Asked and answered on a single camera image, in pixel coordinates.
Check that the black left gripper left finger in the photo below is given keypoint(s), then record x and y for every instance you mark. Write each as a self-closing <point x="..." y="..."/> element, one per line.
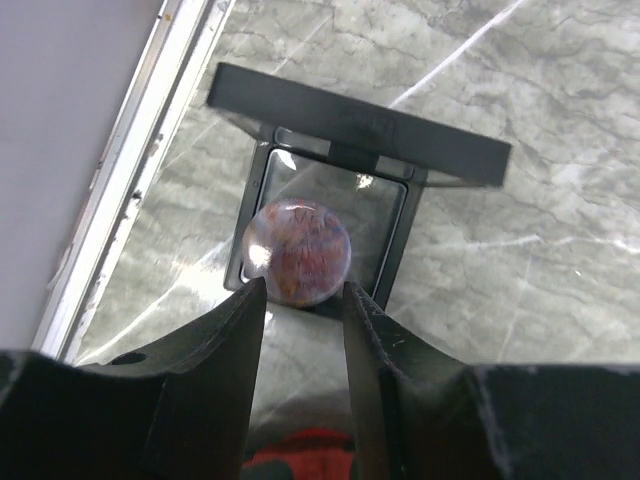
<point x="177" y="408"/>

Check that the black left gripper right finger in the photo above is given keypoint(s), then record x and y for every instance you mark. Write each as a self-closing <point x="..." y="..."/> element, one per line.
<point x="421" y="414"/>

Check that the red black plaid shirt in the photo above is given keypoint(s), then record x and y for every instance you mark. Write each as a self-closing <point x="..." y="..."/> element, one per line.
<point x="311" y="454"/>

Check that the round pink brooch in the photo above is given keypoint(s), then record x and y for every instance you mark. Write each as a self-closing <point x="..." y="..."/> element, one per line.
<point x="300" y="248"/>

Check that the black brooch display box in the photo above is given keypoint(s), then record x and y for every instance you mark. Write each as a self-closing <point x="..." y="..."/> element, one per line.
<point x="368" y="164"/>

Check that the aluminium table edge rail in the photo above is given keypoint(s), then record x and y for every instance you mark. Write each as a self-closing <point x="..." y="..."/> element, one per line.
<point x="171" y="65"/>

